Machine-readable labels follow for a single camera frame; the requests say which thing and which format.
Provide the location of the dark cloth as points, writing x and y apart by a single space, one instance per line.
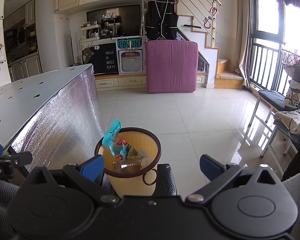
298 155

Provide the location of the black vest on hanger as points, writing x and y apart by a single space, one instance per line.
161 17

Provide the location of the black chalkboard sign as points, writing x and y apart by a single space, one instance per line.
105 60

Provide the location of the clear plastic bottle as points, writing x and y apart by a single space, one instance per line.
125 167

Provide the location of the kitchen cabinets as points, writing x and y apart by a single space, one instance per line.
25 67

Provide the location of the pink hook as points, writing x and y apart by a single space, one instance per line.
206 22
213 11

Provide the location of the metal stair railing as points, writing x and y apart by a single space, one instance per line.
197 0

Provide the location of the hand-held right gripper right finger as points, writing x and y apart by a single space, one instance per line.
210 167

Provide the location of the white perforated cage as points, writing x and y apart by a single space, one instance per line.
130 62

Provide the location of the yellow bin with brown rim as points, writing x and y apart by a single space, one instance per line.
137 182

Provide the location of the black television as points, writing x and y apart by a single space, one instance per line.
130 17

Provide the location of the white chair with blue cushion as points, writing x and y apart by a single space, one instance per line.
272 98

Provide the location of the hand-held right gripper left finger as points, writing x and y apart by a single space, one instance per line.
92 167

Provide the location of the person's left leg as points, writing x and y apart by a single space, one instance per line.
2 205

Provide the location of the red and white snack packet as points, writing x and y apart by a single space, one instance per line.
119 143

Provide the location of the patterned paper cup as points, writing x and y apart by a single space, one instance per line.
133 153

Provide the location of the pink mattress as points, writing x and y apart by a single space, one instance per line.
171 66

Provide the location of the beige curtain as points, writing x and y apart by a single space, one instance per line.
245 30

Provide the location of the teal snack packet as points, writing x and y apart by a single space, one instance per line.
112 135

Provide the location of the wooden staircase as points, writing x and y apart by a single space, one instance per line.
227 78

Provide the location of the patterned blanket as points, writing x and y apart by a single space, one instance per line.
295 120

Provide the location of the shelf rack with bottles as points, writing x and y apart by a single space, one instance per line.
92 31

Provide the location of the teal plate sign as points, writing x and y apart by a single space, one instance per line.
129 43

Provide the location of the cartoon pillow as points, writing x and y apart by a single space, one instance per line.
293 95

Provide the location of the cream television cabinet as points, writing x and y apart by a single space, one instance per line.
130 82

